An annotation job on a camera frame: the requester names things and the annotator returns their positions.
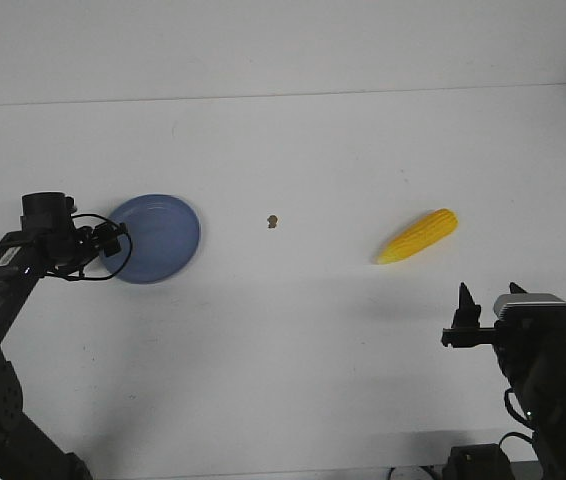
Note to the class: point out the yellow corn cob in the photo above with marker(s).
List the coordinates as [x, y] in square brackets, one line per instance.
[418, 236]

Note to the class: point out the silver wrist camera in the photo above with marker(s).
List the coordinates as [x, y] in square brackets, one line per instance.
[530, 303]

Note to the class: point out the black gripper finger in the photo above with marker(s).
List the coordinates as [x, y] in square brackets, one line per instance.
[467, 315]
[514, 288]

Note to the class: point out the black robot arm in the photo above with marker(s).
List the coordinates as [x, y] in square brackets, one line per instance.
[528, 338]
[47, 245]

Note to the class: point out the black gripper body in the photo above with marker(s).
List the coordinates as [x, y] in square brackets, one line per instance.
[85, 243]
[468, 337]

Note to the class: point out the blue round plate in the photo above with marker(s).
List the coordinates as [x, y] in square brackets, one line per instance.
[164, 235]

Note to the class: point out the small brown table mark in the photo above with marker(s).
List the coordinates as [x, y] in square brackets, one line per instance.
[272, 221]

